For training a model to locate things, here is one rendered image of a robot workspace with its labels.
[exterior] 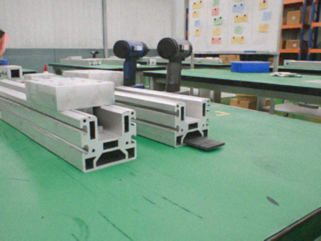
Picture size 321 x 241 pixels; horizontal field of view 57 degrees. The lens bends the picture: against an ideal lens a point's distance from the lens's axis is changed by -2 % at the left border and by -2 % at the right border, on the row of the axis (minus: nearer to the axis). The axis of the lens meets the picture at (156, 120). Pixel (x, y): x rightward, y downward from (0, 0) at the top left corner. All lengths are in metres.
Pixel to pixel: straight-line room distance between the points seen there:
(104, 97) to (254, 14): 3.34
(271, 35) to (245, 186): 3.26
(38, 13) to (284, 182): 12.44
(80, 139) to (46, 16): 12.40
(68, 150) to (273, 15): 3.31
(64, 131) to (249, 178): 0.30
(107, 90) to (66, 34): 12.44
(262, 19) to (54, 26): 10.15
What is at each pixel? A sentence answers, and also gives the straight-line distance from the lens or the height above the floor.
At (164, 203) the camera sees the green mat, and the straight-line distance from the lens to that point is 0.37.
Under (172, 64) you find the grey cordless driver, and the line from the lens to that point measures 0.85.
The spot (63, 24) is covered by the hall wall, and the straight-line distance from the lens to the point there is 12.94.
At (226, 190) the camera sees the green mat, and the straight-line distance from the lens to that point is 0.41.
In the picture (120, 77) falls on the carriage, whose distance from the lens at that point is 0.86.
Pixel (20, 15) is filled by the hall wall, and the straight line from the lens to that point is 12.56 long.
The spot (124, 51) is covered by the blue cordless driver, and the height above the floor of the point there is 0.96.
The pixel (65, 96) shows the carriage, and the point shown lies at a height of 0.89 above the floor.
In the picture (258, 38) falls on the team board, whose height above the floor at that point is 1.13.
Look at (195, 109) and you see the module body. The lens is 0.62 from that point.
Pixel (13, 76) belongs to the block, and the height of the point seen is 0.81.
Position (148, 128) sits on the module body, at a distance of 0.62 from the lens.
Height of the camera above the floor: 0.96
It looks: 13 degrees down
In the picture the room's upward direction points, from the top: straight up
